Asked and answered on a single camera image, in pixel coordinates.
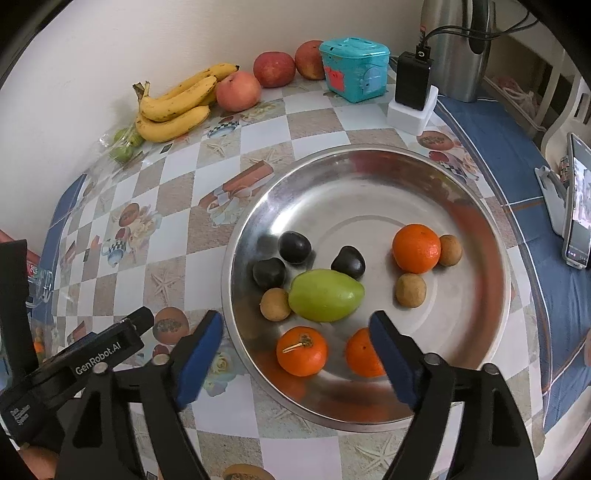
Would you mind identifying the white chair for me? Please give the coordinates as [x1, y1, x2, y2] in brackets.
[485, 34, 591, 153]

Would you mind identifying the person's left hand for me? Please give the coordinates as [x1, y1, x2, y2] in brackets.
[18, 445, 61, 480]

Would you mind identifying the steel kettle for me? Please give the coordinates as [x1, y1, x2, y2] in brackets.
[420, 0, 497, 103]

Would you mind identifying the round steel plate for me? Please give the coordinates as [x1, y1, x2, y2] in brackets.
[222, 144, 513, 432]

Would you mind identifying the plastic bag of green fruit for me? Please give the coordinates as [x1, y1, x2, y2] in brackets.
[99, 124, 146, 164]

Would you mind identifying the teal plastic box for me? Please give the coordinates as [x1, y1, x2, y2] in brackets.
[318, 38, 392, 103]

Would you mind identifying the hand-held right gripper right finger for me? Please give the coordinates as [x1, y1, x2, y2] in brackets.
[368, 310, 539, 480]

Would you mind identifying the orange tangerine with stem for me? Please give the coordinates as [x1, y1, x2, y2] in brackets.
[276, 326, 329, 377]

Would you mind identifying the clear plastic fruit container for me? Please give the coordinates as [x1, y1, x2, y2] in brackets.
[28, 318, 77, 365]

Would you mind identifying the dark red apple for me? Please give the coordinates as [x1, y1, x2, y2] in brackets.
[253, 52, 296, 88]
[294, 41, 326, 80]

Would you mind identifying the green mango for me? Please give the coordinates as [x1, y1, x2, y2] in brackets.
[288, 270, 365, 323]

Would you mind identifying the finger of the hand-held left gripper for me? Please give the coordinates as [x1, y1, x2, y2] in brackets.
[41, 307, 155, 408]

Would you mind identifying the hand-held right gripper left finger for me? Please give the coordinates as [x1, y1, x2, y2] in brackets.
[55, 310, 225, 480]

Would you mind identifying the yellow banana bunch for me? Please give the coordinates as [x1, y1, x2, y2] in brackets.
[132, 63, 240, 142]

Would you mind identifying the smartphone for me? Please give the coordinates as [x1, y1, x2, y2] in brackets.
[563, 133, 591, 270]

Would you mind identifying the pale red apple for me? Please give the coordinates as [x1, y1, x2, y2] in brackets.
[216, 71, 262, 112]

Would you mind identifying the dark purple plum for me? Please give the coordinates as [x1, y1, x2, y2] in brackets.
[278, 231, 311, 265]
[252, 257, 287, 291]
[331, 246, 367, 280]

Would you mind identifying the white phone stand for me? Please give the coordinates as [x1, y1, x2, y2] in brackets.
[534, 166, 573, 238]

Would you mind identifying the printed checkered tablecloth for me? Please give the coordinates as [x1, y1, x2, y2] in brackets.
[28, 69, 591, 480]

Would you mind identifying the clear glass mug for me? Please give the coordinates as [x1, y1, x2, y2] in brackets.
[25, 265, 58, 308]

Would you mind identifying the brown longan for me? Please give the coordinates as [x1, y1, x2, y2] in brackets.
[395, 273, 427, 308]
[438, 234, 463, 267]
[260, 288, 293, 321]

